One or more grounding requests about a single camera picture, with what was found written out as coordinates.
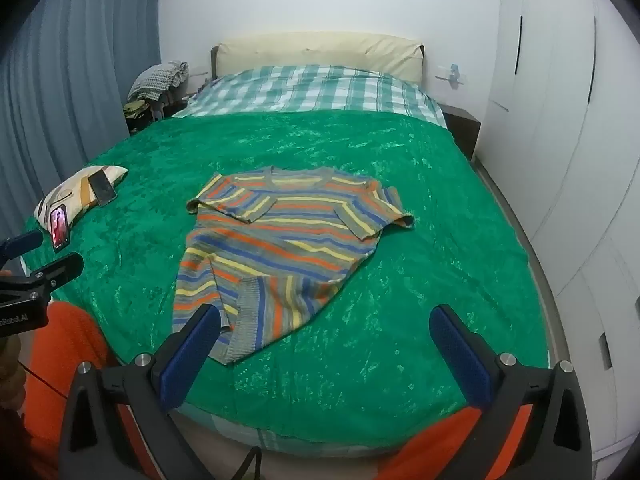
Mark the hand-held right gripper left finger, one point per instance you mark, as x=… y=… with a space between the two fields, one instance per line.
x=192 y=355

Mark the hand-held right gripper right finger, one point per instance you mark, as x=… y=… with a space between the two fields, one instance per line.
x=457 y=355

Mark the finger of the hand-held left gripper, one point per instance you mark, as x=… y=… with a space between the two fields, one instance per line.
x=55 y=269
x=22 y=244

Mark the striped knit sweater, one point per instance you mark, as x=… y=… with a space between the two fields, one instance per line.
x=280 y=245

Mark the person's orange pants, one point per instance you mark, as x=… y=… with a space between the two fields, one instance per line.
x=65 y=345

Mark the white cloth at left edge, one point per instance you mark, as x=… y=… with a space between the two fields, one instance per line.
x=75 y=195

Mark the green floral blanket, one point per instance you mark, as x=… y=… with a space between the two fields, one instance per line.
x=400 y=310

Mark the grey-blue curtain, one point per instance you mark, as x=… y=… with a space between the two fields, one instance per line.
x=75 y=85

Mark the olive cloth bundle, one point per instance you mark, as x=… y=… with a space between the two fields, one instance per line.
x=135 y=110

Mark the checked cloth pile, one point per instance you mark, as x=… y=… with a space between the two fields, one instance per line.
x=157 y=80

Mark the dark nightstand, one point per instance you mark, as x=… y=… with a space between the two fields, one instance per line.
x=462 y=125

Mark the white wardrobe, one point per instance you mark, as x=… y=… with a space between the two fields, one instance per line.
x=560 y=110

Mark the green checked bed sheet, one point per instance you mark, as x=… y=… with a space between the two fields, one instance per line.
x=310 y=90

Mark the cream padded headboard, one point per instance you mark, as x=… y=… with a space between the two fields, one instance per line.
x=320 y=50

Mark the grey bed frame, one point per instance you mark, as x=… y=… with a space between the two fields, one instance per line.
x=530 y=270

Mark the white wall socket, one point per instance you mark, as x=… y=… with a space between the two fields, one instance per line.
x=452 y=75

